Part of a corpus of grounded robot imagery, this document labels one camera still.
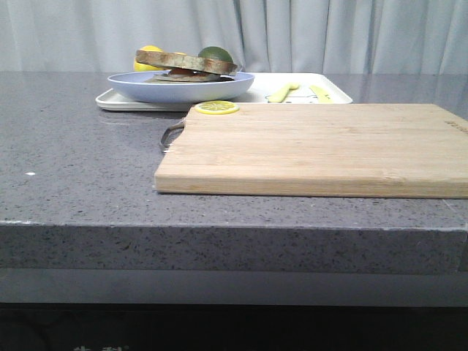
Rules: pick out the wooden cutting board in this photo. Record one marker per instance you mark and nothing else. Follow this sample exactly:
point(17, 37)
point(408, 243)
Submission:
point(357, 150)

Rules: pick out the bread slice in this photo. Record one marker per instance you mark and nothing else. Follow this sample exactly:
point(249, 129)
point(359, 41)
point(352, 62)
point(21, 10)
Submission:
point(195, 63)
point(159, 79)

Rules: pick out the white rectangular tray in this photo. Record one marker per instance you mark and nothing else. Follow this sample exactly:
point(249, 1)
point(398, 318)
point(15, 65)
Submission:
point(264, 84)

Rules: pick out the metal cutting board handle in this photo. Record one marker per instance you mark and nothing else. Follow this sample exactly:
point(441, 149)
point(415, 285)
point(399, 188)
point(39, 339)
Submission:
point(170, 135)

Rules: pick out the yellow plastic knife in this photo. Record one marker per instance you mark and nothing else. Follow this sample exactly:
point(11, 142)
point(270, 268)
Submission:
point(323, 97)

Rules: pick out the left yellow lemon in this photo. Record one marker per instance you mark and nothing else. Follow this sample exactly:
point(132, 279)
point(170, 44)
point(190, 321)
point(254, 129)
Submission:
point(139, 67)

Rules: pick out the yellow plastic spoon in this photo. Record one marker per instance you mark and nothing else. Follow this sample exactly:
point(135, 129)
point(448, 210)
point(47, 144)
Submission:
point(281, 94)

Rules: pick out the green lime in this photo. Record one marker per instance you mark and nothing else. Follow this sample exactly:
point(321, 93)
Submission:
point(215, 53)

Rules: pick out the white curtain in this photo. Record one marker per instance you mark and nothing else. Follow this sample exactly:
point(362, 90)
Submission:
point(350, 37)

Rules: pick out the fried egg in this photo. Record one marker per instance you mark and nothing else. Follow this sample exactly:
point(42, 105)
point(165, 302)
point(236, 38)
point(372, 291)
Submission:
point(181, 72)

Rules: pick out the lemon slice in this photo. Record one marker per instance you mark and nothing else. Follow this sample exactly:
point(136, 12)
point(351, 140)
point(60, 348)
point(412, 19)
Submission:
point(217, 107)

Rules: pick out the light blue round plate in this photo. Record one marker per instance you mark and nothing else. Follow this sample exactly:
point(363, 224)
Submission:
point(136, 86)

